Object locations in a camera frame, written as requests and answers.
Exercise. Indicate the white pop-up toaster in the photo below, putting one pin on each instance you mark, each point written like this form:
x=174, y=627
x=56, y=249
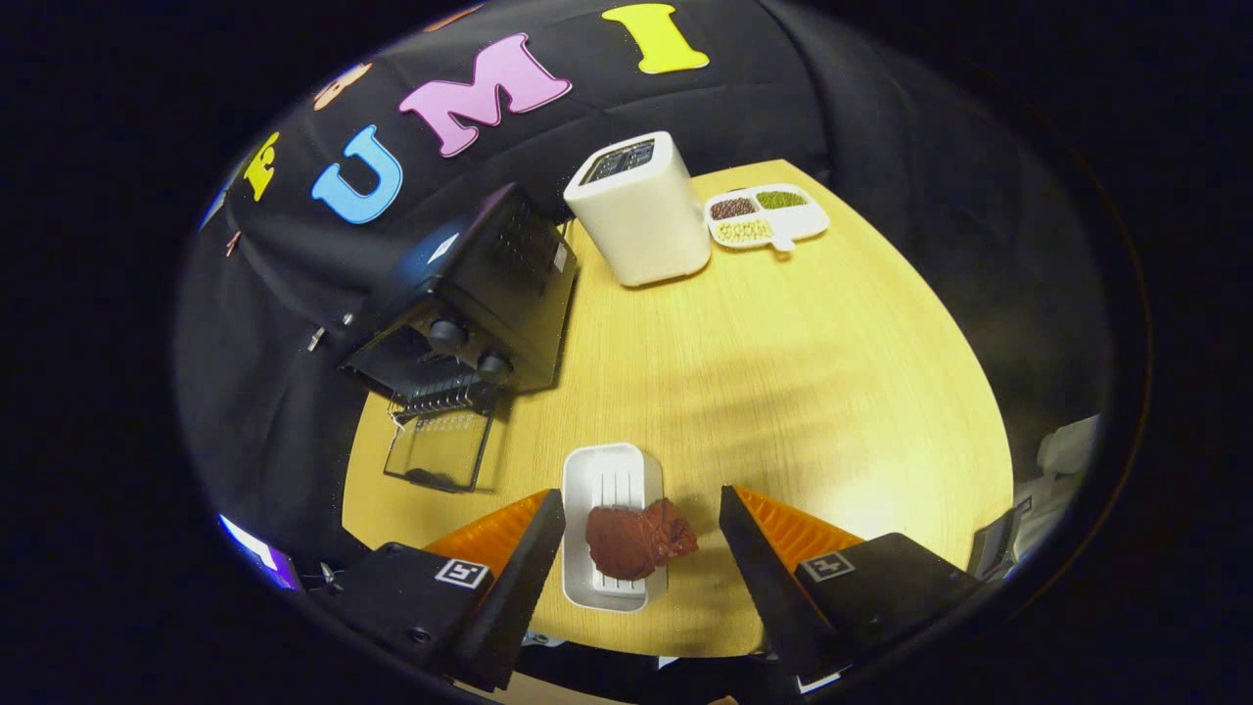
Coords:
x=646, y=225

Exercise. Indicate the silver cloth clip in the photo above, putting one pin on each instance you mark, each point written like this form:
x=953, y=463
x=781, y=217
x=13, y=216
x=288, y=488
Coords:
x=315, y=339

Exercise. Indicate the white ribbed food tray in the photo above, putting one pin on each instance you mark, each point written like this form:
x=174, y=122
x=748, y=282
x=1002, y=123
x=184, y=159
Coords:
x=612, y=470

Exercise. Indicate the brown steak food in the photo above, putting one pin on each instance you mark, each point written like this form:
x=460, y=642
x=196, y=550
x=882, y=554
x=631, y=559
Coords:
x=631, y=539

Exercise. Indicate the black toaster oven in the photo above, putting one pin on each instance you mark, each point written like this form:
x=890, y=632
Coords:
x=489, y=264

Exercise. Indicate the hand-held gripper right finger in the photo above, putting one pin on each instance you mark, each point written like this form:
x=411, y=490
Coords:
x=768, y=587

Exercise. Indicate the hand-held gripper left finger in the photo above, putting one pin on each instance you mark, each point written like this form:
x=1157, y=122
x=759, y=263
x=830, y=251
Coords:
x=509, y=587

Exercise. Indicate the white divided dish with beans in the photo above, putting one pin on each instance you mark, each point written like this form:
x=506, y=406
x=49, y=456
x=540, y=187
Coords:
x=798, y=227

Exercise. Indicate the pink cloth clip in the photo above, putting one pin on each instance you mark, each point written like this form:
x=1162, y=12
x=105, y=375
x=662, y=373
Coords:
x=232, y=244

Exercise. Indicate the white cloth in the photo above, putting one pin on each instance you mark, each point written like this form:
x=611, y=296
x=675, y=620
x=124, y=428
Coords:
x=1067, y=470

